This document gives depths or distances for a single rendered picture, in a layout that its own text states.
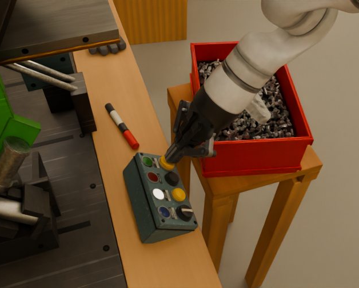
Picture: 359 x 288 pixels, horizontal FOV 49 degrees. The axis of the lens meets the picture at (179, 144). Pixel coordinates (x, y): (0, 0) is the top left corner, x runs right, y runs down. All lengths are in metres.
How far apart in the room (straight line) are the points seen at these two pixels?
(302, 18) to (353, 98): 1.80
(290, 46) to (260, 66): 0.05
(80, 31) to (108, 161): 0.25
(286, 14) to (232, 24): 2.14
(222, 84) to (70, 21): 0.27
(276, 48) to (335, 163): 1.45
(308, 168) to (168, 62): 1.58
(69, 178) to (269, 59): 0.42
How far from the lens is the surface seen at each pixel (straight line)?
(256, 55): 0.57
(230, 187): 0.84
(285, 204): 1.03
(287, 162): 0.85
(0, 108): 0.58
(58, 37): 0.67
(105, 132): 0.81
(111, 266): 0.66
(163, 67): 2.32
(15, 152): 0.57
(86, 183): 0.74
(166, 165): 0.70
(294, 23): 0.55
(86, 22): 0.69
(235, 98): 0.59
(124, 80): 0.91
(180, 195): 0.67
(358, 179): 1.98
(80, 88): 0.75
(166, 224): 0.63
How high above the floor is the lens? 1.51
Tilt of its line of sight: 52 degrees down
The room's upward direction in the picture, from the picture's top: straight up
